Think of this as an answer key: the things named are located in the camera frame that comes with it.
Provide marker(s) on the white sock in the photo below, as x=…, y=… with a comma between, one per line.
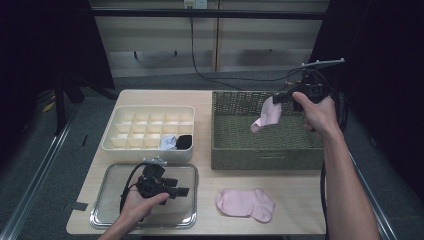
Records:
x=168, y=142

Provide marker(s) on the black horizontal metal bar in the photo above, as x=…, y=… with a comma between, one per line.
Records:
x=200, y=13

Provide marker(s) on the black curtain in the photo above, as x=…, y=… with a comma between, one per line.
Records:
x=383, y=66
x=33, y=50

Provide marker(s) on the black metal stand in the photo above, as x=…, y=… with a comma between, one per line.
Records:
x=60, y=110

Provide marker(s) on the black tape piece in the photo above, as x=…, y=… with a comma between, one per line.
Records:
x=80, y=206
x=85, y=140

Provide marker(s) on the person's left hand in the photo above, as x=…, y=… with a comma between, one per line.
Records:
x=140, y=208

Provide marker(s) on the black sock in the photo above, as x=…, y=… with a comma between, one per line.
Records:
x=184, y=142

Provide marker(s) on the white wall power outlet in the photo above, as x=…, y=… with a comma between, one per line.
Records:
x=200, y=4

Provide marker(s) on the person's right hand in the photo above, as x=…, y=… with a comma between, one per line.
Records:
x=320, y=116

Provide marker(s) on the clear plastic box lid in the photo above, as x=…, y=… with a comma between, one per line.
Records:
x=110, y=200

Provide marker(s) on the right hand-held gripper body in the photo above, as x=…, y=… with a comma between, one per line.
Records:
x=315, y=88

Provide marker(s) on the cream divided storage box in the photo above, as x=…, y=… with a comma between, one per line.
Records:
x=150, y=156

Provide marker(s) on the metal floor rail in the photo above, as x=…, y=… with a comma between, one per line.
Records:
x=37, y=181
x=383, y=221

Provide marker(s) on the green woven basket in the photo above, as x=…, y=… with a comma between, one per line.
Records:
x=250, y=161

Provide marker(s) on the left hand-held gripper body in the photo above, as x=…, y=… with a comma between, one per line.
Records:
x=153, y=186

